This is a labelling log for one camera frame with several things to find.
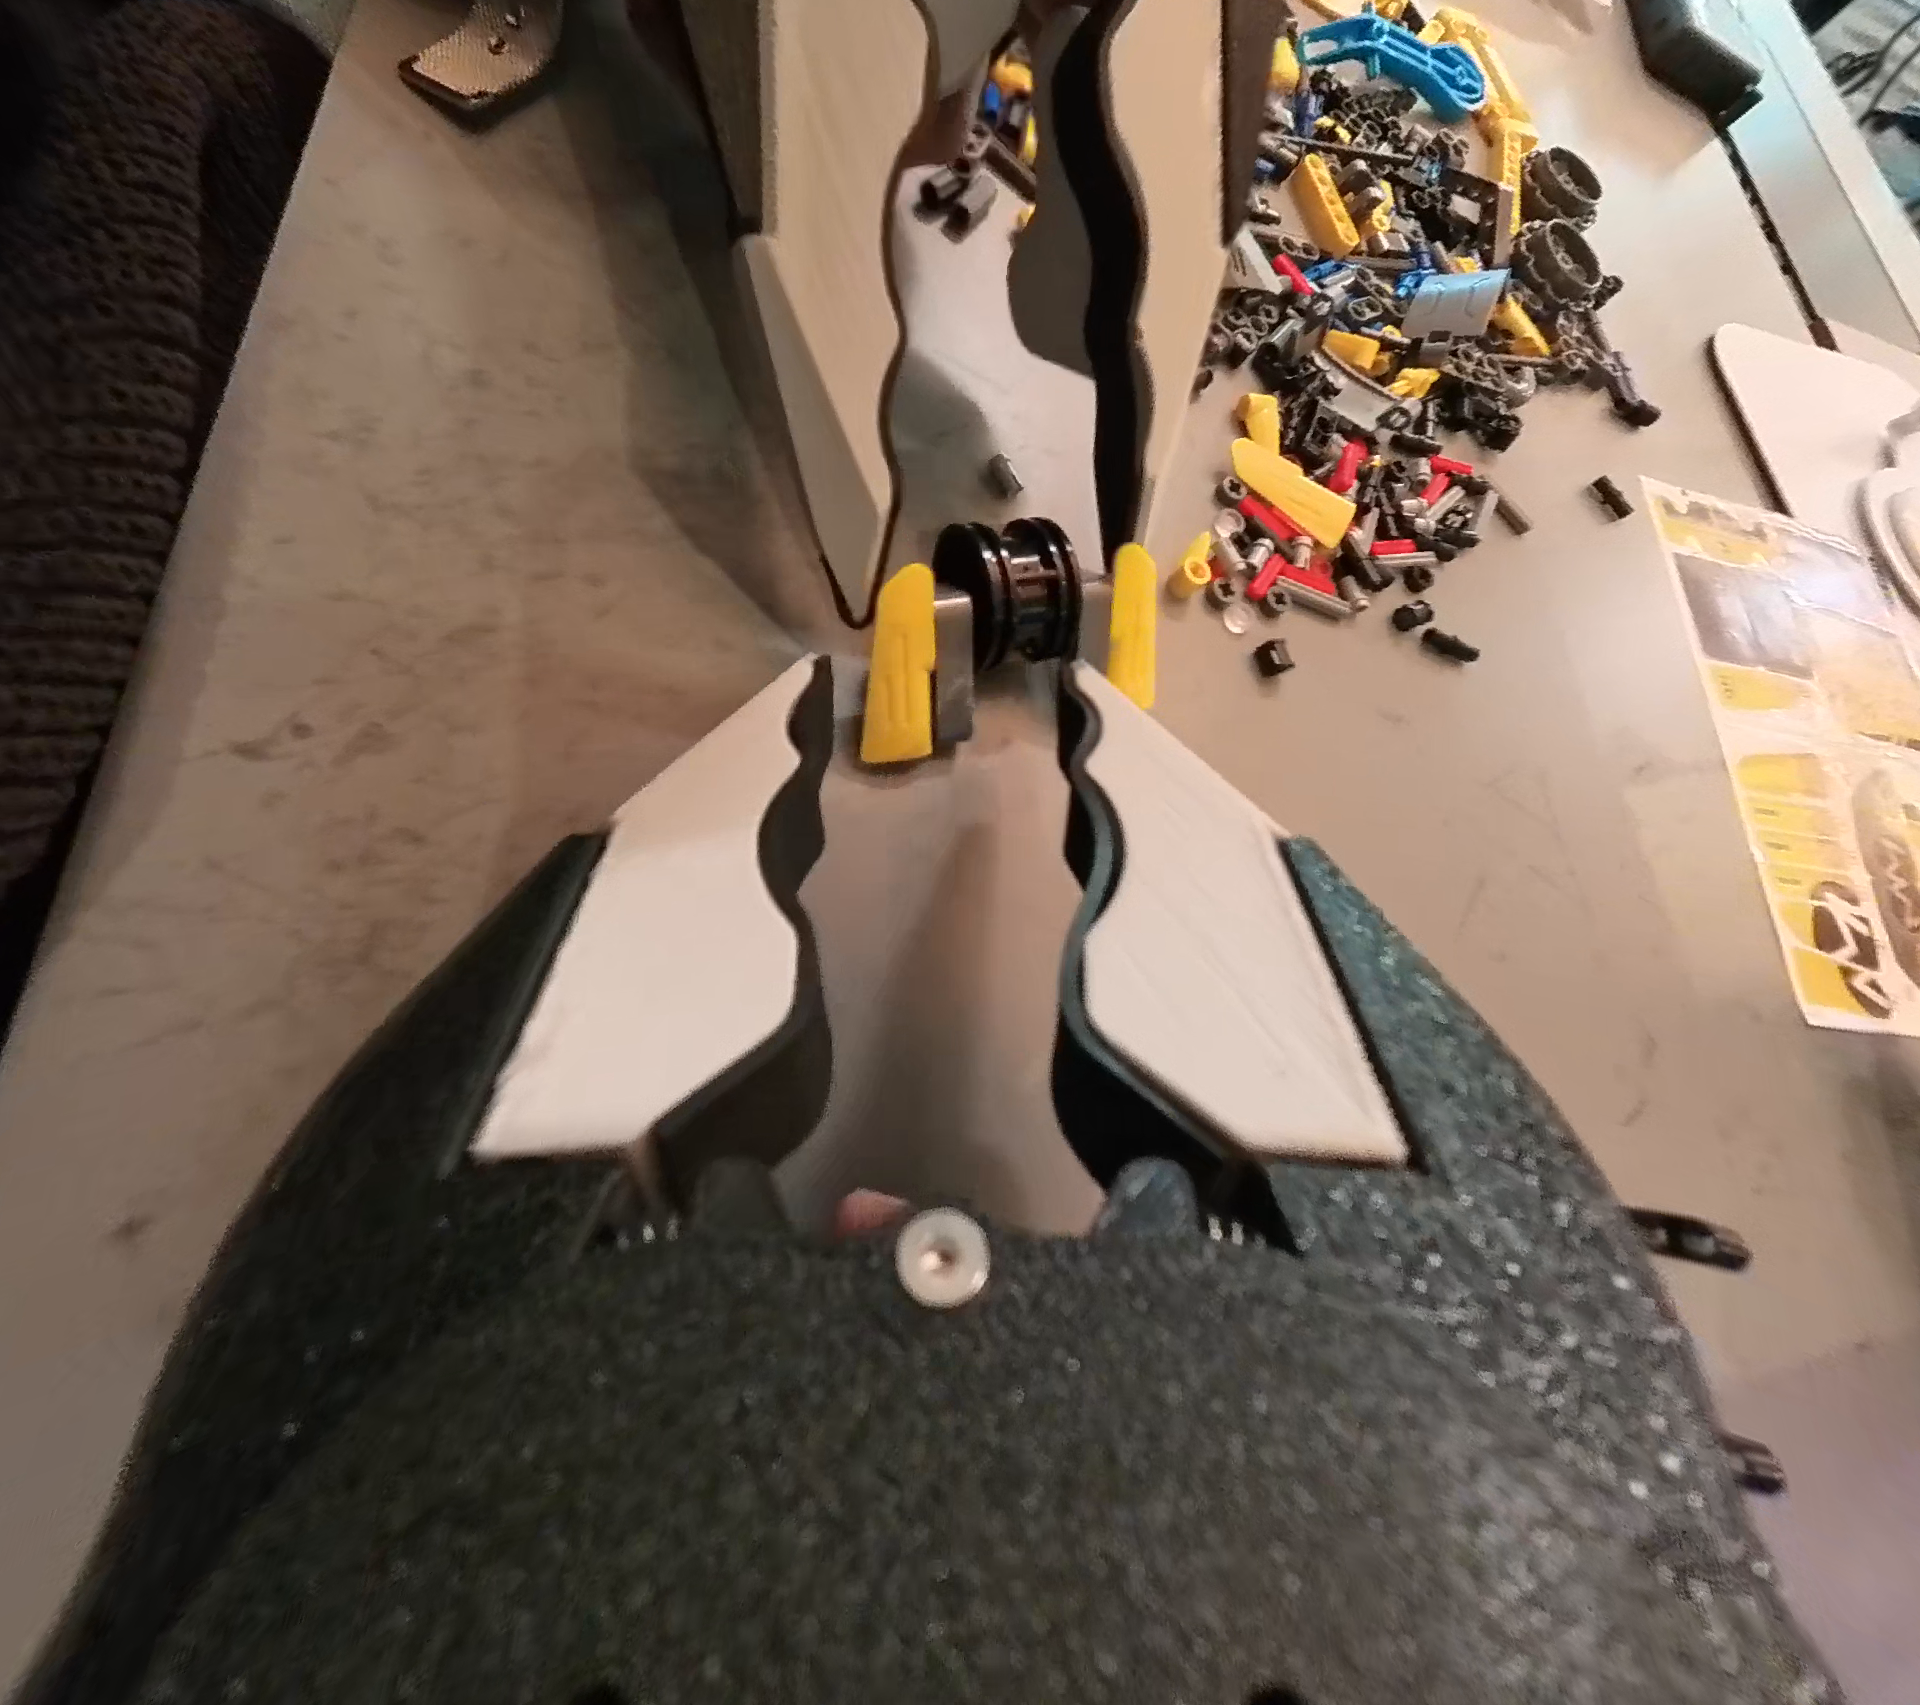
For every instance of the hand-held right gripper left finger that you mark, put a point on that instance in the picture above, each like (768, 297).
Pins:
(661, 984)

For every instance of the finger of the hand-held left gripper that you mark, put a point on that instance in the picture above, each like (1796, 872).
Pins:
(825, 234)
(1178, 234)

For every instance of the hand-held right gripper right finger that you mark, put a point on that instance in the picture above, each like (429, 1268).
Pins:
(1231, 984)

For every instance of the pile of toy building pieces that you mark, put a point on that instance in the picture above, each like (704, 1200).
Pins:
(1350, 490)

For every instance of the yellow panel grey beam piece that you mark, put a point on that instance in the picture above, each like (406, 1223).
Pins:
(896, 671)
(1133, 624)

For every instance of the black wheel hub with axle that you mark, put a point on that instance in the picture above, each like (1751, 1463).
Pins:
(1005, 586)

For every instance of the blue brick separator tool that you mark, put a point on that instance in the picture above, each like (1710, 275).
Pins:
(1394, 55)

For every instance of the small grey connector pin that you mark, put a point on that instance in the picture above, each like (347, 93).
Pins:
(1001, 474)

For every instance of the black connector pin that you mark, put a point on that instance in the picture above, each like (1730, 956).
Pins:
(1608, 493)

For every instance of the small yellow toy assembly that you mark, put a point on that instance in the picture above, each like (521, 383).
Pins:
(1689, 1239)

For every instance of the black power adapter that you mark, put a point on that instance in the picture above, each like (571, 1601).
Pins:
(1689, 10)

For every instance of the printed instruction sheet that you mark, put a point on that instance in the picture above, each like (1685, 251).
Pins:
(1771, 685)

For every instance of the white stand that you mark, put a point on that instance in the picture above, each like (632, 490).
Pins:
(1800, 414)

